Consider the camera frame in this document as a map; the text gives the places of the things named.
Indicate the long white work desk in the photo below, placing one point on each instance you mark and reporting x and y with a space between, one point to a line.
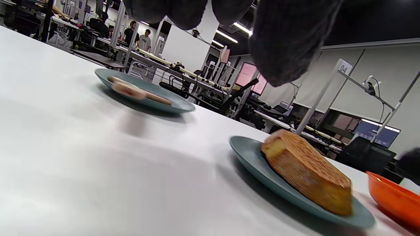
154 58

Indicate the wooden brush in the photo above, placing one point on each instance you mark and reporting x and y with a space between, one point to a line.
131 91

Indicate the pink lit monitor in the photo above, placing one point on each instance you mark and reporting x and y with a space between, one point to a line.
246 73
261 85

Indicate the person's left hand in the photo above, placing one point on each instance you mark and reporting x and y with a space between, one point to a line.
285 42

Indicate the black office chair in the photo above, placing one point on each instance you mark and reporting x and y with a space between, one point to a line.
236 95

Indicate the long ceiling light tube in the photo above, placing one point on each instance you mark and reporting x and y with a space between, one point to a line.
226 36
242 28

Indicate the white hanging panel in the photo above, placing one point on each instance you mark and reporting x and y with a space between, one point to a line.
183 49

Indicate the blue lit monitor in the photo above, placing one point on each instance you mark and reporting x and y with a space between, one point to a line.
377 132

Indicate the brown side table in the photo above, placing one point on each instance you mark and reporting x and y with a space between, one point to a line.
98 58

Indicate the brown bread slice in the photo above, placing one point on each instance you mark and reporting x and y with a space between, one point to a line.
305 170

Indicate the orange plastic bowl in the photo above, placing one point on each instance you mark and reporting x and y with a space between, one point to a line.
393 196

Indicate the person's right hand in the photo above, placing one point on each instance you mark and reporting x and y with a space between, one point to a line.
411 165

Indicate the white metal frame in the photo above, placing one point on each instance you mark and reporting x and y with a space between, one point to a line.
323 95

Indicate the teal round plate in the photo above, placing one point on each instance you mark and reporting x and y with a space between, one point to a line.
249 157
183 105

